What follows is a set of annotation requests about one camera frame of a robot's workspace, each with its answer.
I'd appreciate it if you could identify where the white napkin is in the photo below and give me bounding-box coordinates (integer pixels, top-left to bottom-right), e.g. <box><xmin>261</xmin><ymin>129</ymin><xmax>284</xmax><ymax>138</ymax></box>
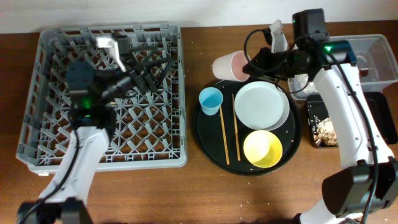
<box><xmin>293</xmin><ymin>74</ymin><xmax>316</xmax><ymax>94</ymax></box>

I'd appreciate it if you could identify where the grey round plate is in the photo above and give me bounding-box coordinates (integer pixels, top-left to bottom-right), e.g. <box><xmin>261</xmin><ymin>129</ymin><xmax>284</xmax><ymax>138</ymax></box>
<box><xmin>234</xmin><ymin>81</ymin><xmax>290</xmax><ymax>131</ymax></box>

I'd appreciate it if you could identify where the pink plastic cup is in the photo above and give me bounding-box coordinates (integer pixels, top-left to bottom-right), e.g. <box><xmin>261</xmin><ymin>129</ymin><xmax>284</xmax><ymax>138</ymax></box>
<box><xmin>212</xmin><ymin>50</ymin><xmax>249</xmax><ymax>82</ymax></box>

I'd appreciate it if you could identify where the blue plastic cup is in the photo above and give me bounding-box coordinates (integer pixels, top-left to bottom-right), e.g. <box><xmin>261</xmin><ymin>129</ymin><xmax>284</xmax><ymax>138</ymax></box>
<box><xmin>198</xmin><ymin>87</ymin><xmax>223</xmax><ymax>116</ymax></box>

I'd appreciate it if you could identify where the wooden chopstick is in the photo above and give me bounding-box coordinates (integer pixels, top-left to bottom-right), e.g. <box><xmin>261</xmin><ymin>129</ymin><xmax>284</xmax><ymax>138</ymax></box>
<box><xmin>231</xmin><ymin>93</ymin><xmax>241</xmax><ymax>162</ymax></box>
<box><xmin>220</xmin><ymin>105</ymin><xmax>230</xmax><ymax>166</ymax></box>

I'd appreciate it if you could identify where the yellow bowl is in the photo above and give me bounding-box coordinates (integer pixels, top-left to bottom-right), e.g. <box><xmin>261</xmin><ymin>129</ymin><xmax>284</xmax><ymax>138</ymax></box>
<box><xmin>243</xmin><ymin>130</ymin><xmax>283</xmax><ymax>169</ymax></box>

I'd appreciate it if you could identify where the food scraps pile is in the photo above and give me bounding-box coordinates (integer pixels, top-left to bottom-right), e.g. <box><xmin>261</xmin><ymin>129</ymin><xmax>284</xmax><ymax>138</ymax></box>
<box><xmin>313</xmin><ymin>117</ymin><xmax>338</xmax><ymax>147</ymax></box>

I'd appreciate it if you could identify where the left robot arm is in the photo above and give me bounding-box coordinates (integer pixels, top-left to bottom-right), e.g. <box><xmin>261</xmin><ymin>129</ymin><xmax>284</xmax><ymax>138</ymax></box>
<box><xmin>17</xmin><ymin>34</ymin><xmax>175</xmax><ymax>223</ymax></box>

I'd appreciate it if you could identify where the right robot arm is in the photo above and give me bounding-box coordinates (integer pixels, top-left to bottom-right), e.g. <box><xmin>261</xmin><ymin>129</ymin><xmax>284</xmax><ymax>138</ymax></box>
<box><xmin>243</xmin><ymin>9</ymin><xmax>397</xmax><ymax>224</ymax></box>

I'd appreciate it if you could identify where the grey dishwasher rack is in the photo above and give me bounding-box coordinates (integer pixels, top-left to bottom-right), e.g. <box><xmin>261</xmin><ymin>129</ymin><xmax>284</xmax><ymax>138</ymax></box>
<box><xmin>16</xmin><ymin>23</ymin><xmax>187</xmax><ymax>175</ymax></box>

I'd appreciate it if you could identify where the round black tray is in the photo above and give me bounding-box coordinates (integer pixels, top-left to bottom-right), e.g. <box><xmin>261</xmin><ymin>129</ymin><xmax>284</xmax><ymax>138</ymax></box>
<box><xmin>192</xmin><ymin>78</ymin><xmax>303</xmax><ymax>175</ymax></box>

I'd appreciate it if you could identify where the clear plastic bin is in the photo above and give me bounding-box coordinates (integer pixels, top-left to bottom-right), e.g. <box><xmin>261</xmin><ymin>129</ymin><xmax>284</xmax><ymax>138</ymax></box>
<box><xmin>285</xmin><ymin>34</ymin><xmax>398</xmax><ymax>101</ymax></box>

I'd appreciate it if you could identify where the black rectangular tray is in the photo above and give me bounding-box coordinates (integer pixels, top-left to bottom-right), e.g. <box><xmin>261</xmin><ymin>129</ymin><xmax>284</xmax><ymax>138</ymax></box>
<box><xmin>305</xmin><ymin>92</ymin><xmax>397</xmax><ymax>148</ymax></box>

